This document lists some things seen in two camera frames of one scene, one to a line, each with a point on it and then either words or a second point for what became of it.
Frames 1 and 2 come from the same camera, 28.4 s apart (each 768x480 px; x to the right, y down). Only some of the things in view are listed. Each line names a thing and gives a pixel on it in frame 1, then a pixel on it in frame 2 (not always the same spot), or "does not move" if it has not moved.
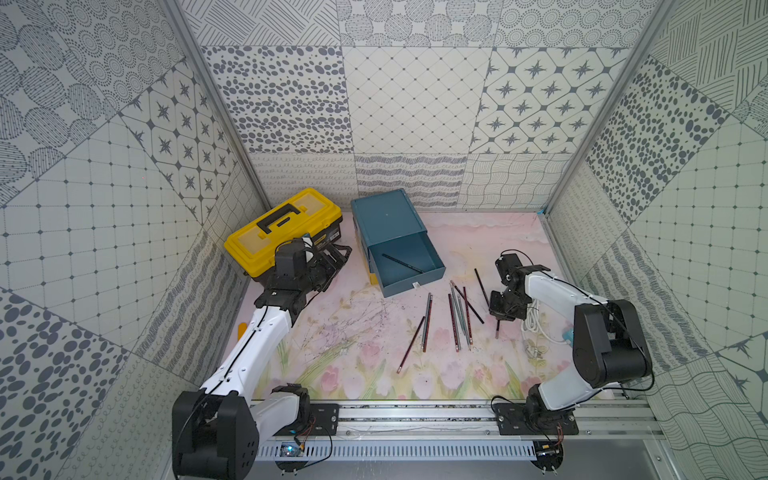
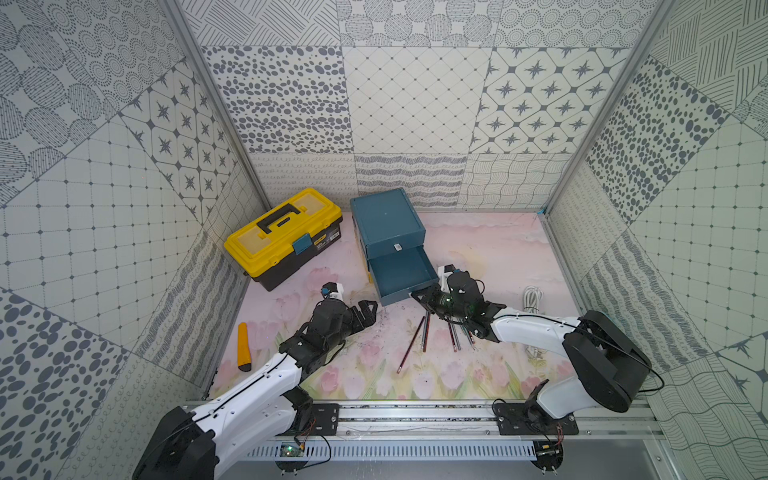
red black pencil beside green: (427, 323) does not move
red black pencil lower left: (410, 346) does not move
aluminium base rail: (469, 418) does not move
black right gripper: (498, 312) -> (430, 293)
